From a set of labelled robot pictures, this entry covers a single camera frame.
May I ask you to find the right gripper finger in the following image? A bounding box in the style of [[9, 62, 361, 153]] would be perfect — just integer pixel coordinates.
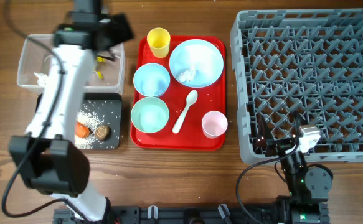
[[293, 112, 306, 138], [256, 114, 273, 147]]

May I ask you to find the yellow candy wrapper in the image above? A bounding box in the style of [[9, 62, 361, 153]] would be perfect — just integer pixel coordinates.
[[95, 57, 106, 80]]

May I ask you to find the pink plastic cup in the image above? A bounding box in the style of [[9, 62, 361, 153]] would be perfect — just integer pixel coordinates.
[[202, 111, 228, 139]]

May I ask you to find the yellow plastic cup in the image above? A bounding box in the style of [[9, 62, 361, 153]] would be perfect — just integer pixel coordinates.
[[147, 27, 171, 58]]

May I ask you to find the white plastic spoon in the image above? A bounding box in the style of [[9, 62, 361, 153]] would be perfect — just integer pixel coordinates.
[[172, 90, 198, 134]]

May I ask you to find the white rice pile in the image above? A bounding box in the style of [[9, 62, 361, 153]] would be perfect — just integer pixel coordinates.
[[75, 100, 122, 149]]

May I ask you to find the small white tissue piece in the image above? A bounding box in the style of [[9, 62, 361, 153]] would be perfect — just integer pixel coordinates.
[[177, 68, 197, 83]]

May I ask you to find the light blue plate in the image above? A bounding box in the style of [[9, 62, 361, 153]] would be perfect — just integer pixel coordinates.
[[169, 39, 224, 88]]

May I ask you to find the orange carrot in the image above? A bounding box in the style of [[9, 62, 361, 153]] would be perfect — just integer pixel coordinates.
[[75, 121, 90, 139]]

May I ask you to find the green bowl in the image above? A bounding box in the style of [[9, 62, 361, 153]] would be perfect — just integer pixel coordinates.
[[131, 97, 169, 134]]

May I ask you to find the brown chestnut food scrap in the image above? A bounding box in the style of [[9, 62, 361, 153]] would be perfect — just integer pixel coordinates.
[[95, 125, 110, 141]]

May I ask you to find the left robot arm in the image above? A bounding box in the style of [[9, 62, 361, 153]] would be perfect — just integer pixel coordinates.
[[9, 0, 134, 223]]

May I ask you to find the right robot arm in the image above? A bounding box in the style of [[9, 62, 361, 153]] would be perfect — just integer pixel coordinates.
[[255, 113, 333, 223]]

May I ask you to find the grey dishwasher rack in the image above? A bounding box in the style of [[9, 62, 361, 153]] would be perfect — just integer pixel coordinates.
[[230, 9, 363, 164]]

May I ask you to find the clear plastic storage bin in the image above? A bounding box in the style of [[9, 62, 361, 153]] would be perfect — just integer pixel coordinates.
[[17, 34, 125, 94]]

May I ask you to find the red serving tray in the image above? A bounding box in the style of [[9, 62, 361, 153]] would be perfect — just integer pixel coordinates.
[[130, 35, 226, 151]]

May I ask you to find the light blue bowl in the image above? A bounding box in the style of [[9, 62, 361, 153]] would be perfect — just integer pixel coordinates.
[[133, 63, 171, 97]]

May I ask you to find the black plastic tray bin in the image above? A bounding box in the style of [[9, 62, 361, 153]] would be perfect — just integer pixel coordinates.
[[26, 90, 122, 151]]

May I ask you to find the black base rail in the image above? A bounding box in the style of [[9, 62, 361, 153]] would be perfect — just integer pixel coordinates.
[[52, 203, 330, 224]]

